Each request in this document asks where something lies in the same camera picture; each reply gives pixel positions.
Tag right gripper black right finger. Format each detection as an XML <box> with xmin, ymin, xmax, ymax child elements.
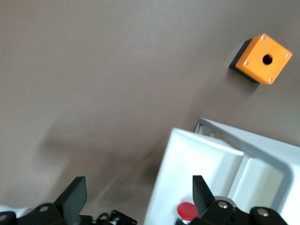
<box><xmin>187</xmin><ymin>174</ymin><xmax>289</xmax><ymax>225</ymax></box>

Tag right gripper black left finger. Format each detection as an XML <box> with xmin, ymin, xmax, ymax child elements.
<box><xmin>0</xmin><ymin>176</ymin><xmax>88</xmax><ymax>225</ymax></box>

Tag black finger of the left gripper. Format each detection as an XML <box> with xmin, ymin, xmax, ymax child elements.
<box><xmin>109</xmin><ymin>210</ymin><xmax>138</xmax><ymax>225</ymax></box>

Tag red-capped push button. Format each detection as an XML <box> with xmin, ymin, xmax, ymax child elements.
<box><xmin>175</xmin><ymin>202</ymin><xmax>199</xmax><ymax>225</ymax></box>

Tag white plastic drawer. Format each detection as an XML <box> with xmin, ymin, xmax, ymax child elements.
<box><xmin>143</xmin><ymin>127</ymin><xmax>246</xmax><ymax>225</ymax></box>
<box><xmin>228</xmin><ymin>156</ymin><xmax>285</xmax><ymax>211</ymax></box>

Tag white drawer cabinet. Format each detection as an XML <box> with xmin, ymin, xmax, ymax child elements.
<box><xmin>193</xmin><ymin>116</ymin><xmax>300</xmax><ymax>225</ymax></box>

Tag brown table mat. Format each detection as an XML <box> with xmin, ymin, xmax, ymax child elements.
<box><xmin>0</xmin><ymin>0</ymin><xmax>300</xmax><ymax>225</ymax></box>

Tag orange box with round hole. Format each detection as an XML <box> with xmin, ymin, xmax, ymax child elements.
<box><xmin>229</xmin><ymin>33</ymin><xmax>293</xmax><ymax>86</ymax></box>

